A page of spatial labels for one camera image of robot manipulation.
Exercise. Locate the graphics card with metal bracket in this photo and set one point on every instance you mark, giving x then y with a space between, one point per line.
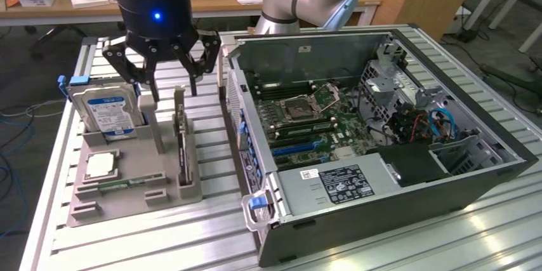
183 144

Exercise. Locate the silver CPU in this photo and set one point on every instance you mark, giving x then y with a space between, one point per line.
100 164

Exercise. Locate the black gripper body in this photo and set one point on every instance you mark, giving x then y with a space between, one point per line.
157 26

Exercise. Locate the orange packet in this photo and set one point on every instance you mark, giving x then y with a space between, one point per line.
12 1

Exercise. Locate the hard disk with blue rails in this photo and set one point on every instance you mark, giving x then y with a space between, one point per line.
106 112

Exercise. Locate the open black PC case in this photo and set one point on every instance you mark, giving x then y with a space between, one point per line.
381 226

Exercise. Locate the black floor box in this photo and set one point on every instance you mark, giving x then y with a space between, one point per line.
468 36

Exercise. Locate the green RAM stick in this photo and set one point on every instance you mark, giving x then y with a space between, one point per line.
121 183

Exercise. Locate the white box with red button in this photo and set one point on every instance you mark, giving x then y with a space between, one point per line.
461 22

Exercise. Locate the perforated metal disk bay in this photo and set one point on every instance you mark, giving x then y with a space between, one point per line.
381 91

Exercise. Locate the grey power supply unit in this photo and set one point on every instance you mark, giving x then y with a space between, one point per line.
297 188

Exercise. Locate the grey parts rack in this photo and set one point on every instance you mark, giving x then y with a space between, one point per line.
135 195

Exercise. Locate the white metal table frame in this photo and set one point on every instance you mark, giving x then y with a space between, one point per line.
470 22

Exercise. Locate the blue case latch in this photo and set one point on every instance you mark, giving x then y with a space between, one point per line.
257 203

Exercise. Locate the black plastic shroud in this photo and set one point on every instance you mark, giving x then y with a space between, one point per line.
410 163

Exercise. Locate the CPU socket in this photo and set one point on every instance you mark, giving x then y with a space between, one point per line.
298 109

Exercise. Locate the metal socket cover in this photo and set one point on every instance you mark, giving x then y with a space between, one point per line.
334 91

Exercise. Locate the grey disk bay bracket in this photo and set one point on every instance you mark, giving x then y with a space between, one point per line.
489 156

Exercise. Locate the silver chipset heatsink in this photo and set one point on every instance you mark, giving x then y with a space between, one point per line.
347 153

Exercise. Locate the green motherboard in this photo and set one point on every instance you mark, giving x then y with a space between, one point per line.
347 115

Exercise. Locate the blue expansion slot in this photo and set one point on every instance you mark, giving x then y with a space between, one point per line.
293 150

